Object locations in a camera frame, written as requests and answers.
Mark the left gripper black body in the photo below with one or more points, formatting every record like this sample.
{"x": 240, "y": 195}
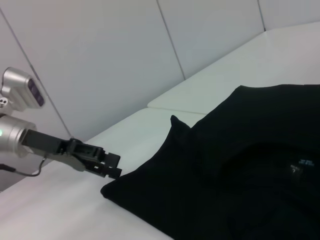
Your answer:
{"x": 62, "y": 152}

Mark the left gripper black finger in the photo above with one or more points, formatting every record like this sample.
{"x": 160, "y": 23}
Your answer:
{"x": 112, "y": 158}
{"x": 111, "y": 172}

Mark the black shirt with FREE print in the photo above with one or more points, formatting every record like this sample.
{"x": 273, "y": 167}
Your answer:
{"x": 225, "y": 162}

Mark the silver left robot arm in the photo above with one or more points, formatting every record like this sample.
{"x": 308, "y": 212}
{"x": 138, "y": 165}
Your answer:
{"x": 12, "y": 136}

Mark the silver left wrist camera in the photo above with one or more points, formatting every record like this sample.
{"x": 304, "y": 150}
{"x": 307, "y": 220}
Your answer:
{"x": 25, "y": 87}

